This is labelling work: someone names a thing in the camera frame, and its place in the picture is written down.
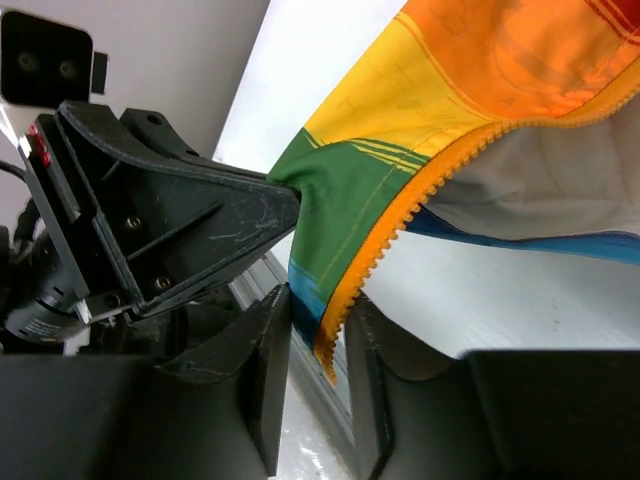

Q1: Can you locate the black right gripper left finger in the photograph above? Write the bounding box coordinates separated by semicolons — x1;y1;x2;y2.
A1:
160;284;291;476

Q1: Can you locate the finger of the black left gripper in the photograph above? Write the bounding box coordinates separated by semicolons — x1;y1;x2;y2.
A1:
54;101;300;317

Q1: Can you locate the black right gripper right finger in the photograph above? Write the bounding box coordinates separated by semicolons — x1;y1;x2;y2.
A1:
345;296;468;479

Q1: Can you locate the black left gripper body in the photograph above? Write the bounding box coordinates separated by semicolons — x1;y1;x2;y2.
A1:
1;107;199;350

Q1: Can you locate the rainbow striped jacket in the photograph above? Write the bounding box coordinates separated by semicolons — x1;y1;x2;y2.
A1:
268;1;639;373

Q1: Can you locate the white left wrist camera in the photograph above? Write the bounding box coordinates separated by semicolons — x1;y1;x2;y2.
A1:
1;8;109;109

